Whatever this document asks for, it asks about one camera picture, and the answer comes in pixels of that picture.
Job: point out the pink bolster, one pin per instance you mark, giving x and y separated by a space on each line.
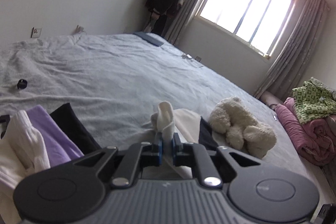
271 99

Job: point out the purple garment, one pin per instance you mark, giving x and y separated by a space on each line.
52 132

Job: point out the window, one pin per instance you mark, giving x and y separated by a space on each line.
246 3

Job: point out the wall socket with plug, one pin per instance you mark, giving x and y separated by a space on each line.
80 29

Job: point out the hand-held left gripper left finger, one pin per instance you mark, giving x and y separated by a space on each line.
159 150

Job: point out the green patterned blanket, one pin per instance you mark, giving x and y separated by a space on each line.
315 100

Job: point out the pink folded quilt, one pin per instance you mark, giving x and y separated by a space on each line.
309 140

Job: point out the white plush dog toy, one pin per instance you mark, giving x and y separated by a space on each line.
241 127

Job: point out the black garment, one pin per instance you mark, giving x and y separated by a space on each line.
73 127

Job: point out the cream long-sleeved sweatshirt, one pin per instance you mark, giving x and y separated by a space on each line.
165 119

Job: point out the small black clip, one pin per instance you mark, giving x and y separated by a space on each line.
21 83

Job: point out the white knit garment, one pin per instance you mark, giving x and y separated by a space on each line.
23 145

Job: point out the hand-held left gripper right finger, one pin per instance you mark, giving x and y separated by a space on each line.
174 149

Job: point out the stack of folded dark and beige clothes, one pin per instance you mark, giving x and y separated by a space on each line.
187 124

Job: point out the bed with grey sheet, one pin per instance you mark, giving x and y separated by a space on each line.
118 77

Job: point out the wall switch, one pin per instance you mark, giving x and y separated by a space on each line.
36 32

